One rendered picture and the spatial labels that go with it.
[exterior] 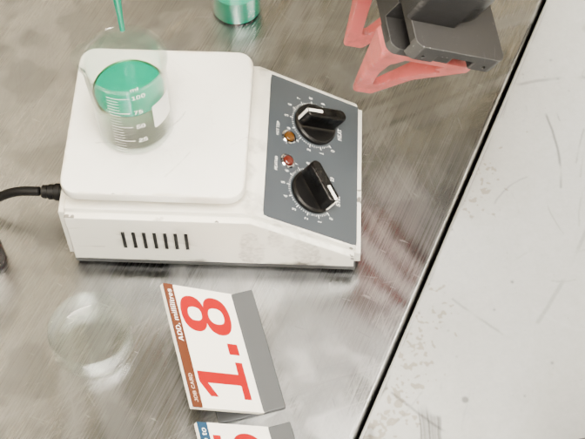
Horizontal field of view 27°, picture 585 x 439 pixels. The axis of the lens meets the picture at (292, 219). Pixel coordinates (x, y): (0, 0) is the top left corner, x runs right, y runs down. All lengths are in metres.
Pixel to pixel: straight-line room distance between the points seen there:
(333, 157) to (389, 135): 0.08
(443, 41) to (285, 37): 0.27
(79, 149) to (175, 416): 0.18
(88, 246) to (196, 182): 0.10
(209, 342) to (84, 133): 0.16
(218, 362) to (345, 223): 0.13
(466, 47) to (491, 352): 0.22
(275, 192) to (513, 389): 0.20
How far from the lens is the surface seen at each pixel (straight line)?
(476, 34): 0.74
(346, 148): 0.86
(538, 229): 0.88
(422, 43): 0.71
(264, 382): 0.81
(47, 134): 0.93
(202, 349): 0.79
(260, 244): 0.81
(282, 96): 0.86
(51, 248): 0.87
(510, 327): 0.84
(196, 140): 0.80
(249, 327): 0.82
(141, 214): 0.80
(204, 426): 0.76
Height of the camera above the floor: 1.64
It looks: 58 degrees down
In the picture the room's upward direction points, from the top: straight up
